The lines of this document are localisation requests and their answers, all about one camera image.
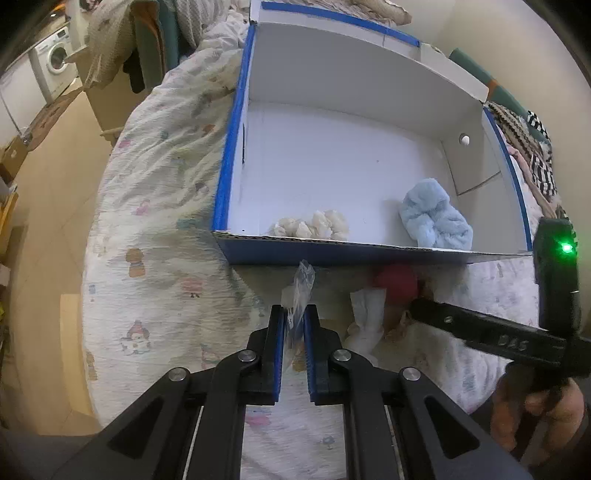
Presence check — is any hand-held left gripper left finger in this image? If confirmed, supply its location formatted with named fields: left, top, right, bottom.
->
left=55, top=305, right=286, bottom=480

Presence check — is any beige cloth pile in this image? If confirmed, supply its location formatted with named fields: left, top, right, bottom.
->
left=342, top=0, right=413, bottom=27

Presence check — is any printed white bed sheet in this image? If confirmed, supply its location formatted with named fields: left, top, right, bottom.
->
left=81, top=11, right=555, bottom=480

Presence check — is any grey patterned hanging cloth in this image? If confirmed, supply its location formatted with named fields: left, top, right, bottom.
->
left=85, top=0, right=140, bottom=89

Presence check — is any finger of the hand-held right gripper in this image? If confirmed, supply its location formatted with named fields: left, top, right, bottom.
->
left=410, top=298, right=570, bottom=371

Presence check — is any green hanging garment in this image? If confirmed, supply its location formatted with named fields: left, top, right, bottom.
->
left=133, top=0, right=183, bottom=92

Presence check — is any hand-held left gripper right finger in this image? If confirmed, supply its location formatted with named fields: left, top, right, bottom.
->
left=304, top=305, right=532, bottom=480

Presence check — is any green cushion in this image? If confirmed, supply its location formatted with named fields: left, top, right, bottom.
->
left=449, top=47, right=551, bottom=141

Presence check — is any white washing machine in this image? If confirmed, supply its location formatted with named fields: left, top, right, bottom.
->
left=30, top=25, right=78, bottom=100

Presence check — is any beige plush cloth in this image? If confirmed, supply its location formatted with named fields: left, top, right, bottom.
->
left=372, top=305, right=467, bottom=370

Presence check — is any clear plastic bag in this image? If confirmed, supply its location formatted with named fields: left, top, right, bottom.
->
left=281, top=260, right=317, bottom=372

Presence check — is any beige wooden cabinet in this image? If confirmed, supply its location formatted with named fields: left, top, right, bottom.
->
left=75, top=46, right=155, bottom=136

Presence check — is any white cardboard box blue tape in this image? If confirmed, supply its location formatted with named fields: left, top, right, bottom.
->
left=211, top=0, right=537, bottom=267

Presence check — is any red sock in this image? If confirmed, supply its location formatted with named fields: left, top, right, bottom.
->
left=373, top=266, right=421, bottom=306

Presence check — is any flattened brown cardboard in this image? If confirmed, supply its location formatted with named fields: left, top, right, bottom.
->
left=22, top=87, right=88, bottom=149

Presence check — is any white fluffy cloth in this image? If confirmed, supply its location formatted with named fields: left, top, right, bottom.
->
left=270, top=209, right=350, bottom=241

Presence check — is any person's right hand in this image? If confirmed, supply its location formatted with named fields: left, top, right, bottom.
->
left=489, top=364, right=588, bottom=453

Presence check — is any black hanging cloth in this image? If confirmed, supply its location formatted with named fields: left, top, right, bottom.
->
left=122, top=50, right=149, bottom=94

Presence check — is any white crumpled cloth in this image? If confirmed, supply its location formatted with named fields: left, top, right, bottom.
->
left=345, top=288, right=389, bottom=357

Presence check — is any small brown cardboard box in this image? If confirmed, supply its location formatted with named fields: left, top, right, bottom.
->
left=0, top=136, right=29, bottom=182

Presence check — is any black white striped clothing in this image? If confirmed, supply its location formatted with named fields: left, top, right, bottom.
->
left=484, top=100, right=563, bottom=210

